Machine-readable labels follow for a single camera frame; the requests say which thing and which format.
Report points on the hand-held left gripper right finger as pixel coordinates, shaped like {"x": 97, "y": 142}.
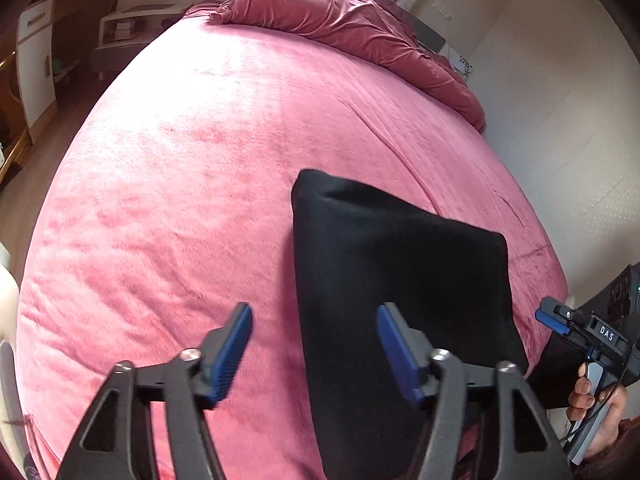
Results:
{"x": 397, "y": 355}

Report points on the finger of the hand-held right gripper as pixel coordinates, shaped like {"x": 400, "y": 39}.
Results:
{"x": 557, "y": 307}
{"x": 550, "y": 322}

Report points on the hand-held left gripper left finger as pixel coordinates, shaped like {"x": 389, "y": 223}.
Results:
{"x": 230, "y": 355}

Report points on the black pants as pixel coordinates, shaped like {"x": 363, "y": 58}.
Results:
{"x": 390, "y": 260}

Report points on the person's right forearm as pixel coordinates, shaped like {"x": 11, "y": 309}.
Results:
{"x": 620, "y": 455}

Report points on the person's right hand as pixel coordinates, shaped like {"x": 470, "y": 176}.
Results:
{"x": 607, "y": 420}

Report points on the black device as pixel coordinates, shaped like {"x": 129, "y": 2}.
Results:
{"x": 617, "y": 295}

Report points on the pink bed sheet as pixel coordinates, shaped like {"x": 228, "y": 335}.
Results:
{"x": 200, "y": 185}

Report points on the wooden armchair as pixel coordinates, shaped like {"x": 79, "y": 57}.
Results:
{"x": 12, "y": 125}

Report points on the red velvet duvet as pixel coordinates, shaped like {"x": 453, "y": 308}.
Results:
{"x": 360, "y": 20}

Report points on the white nightstand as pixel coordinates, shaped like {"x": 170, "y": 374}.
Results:
{"x": 130, "y": 20}

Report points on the white cabinet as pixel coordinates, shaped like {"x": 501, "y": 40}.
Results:
{"x": 35, "y": 60}

